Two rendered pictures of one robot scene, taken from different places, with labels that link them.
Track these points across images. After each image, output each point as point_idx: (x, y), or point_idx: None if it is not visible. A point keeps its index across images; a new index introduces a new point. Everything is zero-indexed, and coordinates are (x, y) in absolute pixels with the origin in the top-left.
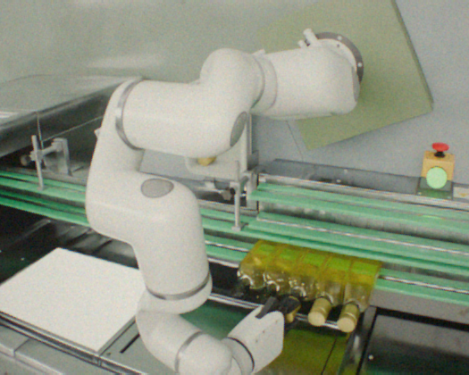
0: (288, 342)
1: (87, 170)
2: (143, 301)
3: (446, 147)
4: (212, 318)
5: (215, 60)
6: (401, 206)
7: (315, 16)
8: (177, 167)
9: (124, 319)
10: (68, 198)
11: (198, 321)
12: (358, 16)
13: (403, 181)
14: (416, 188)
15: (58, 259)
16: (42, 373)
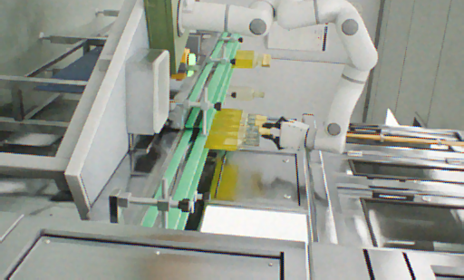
0: (248, 161)
1: (107, 218)
2: (357, 96)
3: None
4: (241, 184)
5: (343, 0)
6: (204, 77)
7: None
8: (119, 152)
9: (267, 213)
10: (178, 221)
11: (248, 188)
12: None
13: (178, 72)
14: (188, 70)
15: None
16: (337, 239)
